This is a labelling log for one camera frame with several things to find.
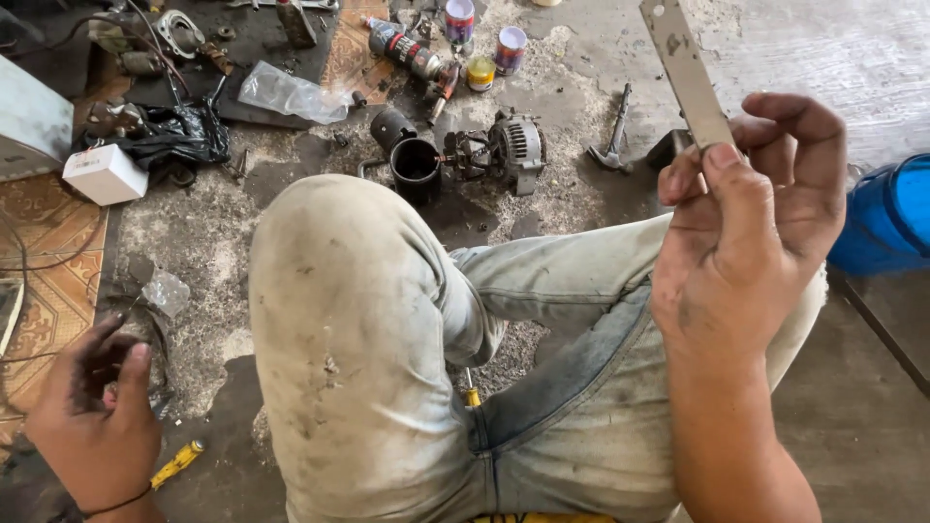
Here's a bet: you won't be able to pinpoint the person's left hand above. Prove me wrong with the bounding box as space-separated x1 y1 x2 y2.
25 314 163 514

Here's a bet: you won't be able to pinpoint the person's right hand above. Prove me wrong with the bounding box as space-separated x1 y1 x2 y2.
650 92 848 366

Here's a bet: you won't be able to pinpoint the grey metal strip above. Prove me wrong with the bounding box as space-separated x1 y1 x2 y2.
639 0 739 151

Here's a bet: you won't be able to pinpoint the black wrist band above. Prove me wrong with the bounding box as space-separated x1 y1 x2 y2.
77 482 154 521

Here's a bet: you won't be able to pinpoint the large brown patterned mat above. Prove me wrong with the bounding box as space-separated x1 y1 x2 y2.
0 173 109 446

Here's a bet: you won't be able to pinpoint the black metal bar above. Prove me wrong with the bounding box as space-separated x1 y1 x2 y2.
828 267 930 399

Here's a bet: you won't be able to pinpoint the dark metal block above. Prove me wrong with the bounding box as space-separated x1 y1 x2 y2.
644 128 696 172

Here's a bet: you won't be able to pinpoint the small clear plastic bag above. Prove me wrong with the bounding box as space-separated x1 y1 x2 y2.
141 268 192 320

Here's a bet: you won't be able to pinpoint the blue plastic drum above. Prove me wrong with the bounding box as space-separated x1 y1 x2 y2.
827 153 930 277

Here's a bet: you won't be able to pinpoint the steel claw hammer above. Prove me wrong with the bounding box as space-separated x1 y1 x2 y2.
586 82 634 174

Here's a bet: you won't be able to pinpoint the white cardboard box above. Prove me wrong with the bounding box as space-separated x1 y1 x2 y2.
62 142 150 207

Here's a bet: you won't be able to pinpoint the grey car alternator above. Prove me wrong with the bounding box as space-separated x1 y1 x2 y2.
442 109 548 198

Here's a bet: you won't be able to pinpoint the person's dirty light jeans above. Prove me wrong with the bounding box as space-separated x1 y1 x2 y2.
247 173 830 523

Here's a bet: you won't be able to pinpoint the black plastic bag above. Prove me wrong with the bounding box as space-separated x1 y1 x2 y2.
81 93 233 173

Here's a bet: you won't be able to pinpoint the rusty metal part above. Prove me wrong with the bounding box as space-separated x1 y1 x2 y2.
86 98 148 140

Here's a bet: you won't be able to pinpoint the grey metal case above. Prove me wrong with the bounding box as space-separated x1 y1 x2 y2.
0 54 76 183

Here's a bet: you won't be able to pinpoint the purple tin can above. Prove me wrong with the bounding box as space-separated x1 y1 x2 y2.
493 26 528 77
444 0 476 46

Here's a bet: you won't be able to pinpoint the small yellow jar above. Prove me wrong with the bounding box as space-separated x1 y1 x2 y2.
465 56 497 93

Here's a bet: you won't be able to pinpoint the large black cylindrical housing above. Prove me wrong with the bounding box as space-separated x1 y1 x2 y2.
389 137 443 206

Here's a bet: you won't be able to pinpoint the small black cylindrical housing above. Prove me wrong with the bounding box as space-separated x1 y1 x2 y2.
369 108 419 154

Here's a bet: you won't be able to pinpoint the large clear plastic bag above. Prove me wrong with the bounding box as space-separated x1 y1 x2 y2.
237 60 351 126

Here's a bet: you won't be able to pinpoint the black spray can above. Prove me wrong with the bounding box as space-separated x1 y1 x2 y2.
360 16 446 83

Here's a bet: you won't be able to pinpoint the dismantled starter motor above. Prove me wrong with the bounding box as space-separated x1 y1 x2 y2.
87 9 235 78

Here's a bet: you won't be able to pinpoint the black rubber mat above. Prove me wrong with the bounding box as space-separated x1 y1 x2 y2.
122 0 340 131

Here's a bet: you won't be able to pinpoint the small brown patterned mat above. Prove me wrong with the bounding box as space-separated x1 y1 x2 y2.
320 0 395 107

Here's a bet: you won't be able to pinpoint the black cable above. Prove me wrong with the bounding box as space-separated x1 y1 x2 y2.
0 209 106 366

